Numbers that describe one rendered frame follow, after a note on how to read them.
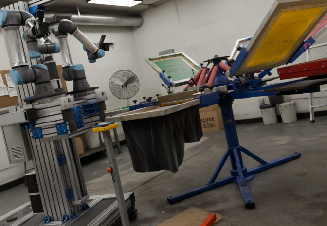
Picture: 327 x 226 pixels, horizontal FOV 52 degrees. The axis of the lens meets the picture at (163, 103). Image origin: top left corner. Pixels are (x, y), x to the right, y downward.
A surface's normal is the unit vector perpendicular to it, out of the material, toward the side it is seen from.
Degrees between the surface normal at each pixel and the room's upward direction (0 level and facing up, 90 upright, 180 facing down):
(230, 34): 90
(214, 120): 90
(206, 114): 89
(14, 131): 90
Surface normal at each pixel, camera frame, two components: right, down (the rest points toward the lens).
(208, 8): -0.59, 0.17
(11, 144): -0.33, 0.12
